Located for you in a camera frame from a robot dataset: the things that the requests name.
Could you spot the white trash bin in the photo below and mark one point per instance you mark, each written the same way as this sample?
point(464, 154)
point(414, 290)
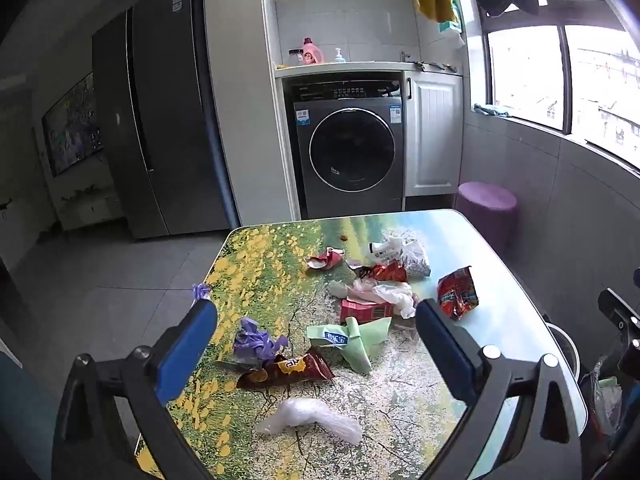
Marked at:
point(564, 347)

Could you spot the glass jar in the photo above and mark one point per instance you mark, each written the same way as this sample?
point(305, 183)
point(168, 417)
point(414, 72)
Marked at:
point(295, 57)

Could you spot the light green wrapper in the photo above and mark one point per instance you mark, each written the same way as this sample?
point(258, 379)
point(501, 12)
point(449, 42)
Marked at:
point(360, 342)

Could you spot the large red snack bag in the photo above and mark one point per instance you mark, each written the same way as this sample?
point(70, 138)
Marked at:
point(457, 292)

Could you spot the tools on counter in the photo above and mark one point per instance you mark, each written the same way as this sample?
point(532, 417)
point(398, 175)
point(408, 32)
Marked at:
point(434, 65)

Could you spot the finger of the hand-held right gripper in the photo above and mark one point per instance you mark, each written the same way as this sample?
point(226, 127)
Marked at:
point(617, 307)

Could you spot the purple wrapper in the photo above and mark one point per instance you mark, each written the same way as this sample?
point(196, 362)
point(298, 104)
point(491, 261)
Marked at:
point(257, 342)

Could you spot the white green hanging cloth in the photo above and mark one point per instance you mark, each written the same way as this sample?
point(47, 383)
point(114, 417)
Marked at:
point(451, 27)

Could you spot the white tissue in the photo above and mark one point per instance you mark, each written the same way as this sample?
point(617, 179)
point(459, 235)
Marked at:
point(385, 292)

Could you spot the grey washing machine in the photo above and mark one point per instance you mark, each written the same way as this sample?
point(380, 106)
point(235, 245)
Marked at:
point(350, 150)

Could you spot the white printed plastic bag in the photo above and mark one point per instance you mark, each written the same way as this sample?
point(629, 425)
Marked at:
point(407, 255)

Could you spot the blue cloth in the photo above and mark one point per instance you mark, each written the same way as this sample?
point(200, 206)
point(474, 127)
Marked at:
point(492, 110)

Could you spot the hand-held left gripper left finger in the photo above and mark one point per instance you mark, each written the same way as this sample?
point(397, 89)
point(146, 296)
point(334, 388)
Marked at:
point(187, 345)

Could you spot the dark refrigerator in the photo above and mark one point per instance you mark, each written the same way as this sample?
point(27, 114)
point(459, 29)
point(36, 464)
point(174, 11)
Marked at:
point(165, 110)

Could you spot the brown chip bag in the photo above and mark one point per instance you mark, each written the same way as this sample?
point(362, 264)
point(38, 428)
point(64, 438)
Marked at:
point(287, 370)

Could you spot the pink detergent bottle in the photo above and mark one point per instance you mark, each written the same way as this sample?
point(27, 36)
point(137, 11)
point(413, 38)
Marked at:
point(311, 52)

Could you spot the window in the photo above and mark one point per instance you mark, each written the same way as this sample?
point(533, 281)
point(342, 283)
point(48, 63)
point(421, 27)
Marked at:
point(560, 80)

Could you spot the clear pump soap bottle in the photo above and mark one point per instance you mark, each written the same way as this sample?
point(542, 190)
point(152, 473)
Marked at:
point(339, 56)

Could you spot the red white wrapper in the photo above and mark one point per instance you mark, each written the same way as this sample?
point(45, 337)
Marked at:
point(326, 258)

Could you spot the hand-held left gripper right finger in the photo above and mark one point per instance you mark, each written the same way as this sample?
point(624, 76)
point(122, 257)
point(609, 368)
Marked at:
point(445, 345)

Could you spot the red paper box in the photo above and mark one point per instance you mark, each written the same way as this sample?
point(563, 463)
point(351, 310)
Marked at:
point(367, 311)

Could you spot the white cabinet door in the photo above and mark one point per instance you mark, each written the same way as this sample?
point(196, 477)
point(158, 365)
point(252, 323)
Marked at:
point(432, 135)

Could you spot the small red snack packet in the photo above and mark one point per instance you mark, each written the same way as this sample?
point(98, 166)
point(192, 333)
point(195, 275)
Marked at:
point(387, 272)

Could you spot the framed wall picture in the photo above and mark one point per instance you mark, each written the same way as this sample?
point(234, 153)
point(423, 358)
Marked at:
point(72, 127)

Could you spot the clear plastic bag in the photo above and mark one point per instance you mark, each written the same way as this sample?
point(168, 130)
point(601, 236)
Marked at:
point(310, 420)

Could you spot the crumpled plastic bags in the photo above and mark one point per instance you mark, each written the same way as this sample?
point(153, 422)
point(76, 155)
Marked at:
point(602, 400)

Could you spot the white low cabinet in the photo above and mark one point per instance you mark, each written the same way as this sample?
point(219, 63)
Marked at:
point(90, 210)

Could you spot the purple round stool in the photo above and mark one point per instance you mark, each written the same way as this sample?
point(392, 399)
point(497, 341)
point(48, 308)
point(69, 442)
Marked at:
point(487, 210)

